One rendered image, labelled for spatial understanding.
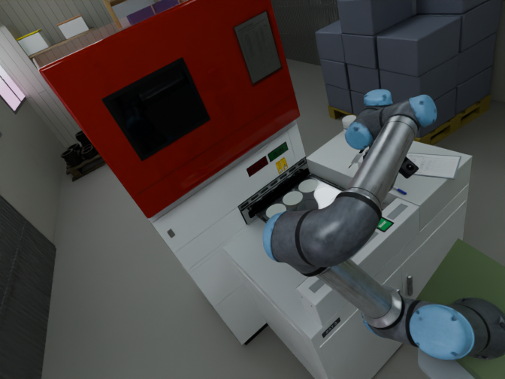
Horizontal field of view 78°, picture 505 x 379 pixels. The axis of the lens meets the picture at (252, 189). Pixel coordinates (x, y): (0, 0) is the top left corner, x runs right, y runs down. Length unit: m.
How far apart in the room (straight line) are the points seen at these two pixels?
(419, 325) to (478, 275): 0.27
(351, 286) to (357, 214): 0.25
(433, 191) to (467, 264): 0.38
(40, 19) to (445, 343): 7.56
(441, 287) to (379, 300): 0.30
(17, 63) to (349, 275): 6.79
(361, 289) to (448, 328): 0.20
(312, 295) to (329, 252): 0.52
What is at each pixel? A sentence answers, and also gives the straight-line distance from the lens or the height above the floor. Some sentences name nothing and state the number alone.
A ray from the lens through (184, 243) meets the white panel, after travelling 1.46.
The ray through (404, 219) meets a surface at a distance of 1.28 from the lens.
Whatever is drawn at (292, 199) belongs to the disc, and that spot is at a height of 0.90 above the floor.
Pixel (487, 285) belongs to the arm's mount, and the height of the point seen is 1.00.
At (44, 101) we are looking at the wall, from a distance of 7.19.
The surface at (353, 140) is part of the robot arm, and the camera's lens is 0.91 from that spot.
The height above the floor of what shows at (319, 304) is 0.94.
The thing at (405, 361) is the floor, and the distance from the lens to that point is 2.04.
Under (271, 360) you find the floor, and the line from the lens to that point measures 2.13.
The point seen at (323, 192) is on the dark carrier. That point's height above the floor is 0.90.
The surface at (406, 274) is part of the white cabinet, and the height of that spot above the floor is 0.64.
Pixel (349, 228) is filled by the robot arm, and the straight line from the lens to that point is 0.60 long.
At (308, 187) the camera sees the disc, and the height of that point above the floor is 0.90.
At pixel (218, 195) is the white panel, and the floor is 1.09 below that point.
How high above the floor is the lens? 1.89
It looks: 36 degrees down
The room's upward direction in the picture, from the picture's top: 23 degrees counter-clockwise
